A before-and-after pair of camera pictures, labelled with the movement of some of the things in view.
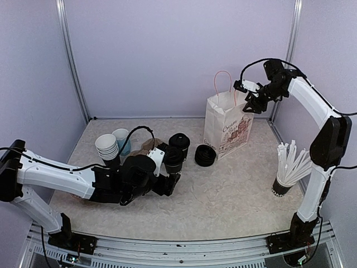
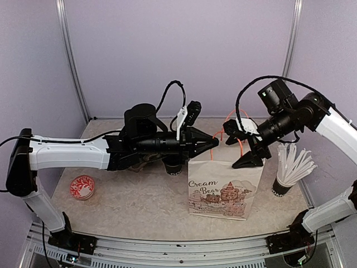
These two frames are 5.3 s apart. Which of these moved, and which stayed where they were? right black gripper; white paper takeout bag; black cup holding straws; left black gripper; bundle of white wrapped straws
Moved: left black gripper; right black gripper; white paper takeout bag
Stayed: black cup holding straws; bundle of white wrapped straws
